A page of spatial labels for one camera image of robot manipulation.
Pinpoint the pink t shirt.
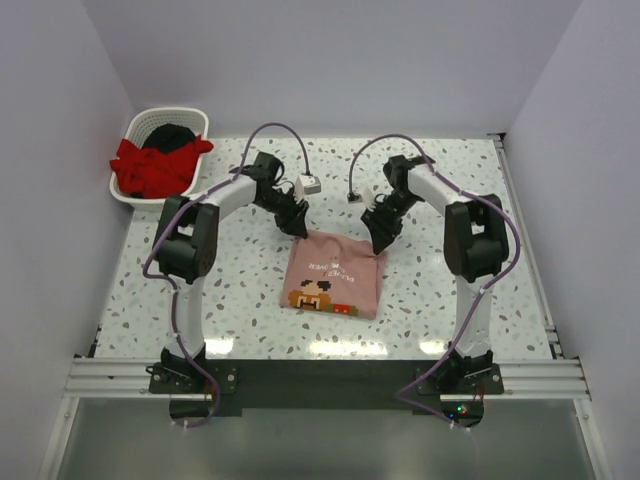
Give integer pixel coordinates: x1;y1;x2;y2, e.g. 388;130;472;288
279;231;388;320

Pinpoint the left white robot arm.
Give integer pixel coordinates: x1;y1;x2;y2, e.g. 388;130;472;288
150;152;309;377

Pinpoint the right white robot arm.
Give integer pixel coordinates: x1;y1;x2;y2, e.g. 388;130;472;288
361;155;509;376

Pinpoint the black t shirt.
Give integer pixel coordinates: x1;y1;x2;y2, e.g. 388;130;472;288
142;123;196;154

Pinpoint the red t shirt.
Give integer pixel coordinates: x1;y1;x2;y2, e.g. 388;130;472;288
110;136;214;199

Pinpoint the white laundry basket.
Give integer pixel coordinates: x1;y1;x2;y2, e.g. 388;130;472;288
109;107;213;210

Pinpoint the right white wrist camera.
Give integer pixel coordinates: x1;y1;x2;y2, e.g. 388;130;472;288
347;187;375;211

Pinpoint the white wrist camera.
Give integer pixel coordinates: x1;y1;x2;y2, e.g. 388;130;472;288
347;187;375;211
294;174;322;202

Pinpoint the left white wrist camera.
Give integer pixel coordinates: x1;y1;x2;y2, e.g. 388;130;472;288
294;174;322;202

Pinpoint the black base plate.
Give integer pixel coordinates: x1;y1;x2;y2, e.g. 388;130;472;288
146;359;505;427

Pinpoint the aluminium frame rail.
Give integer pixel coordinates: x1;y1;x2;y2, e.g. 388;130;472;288
41;359;603;479

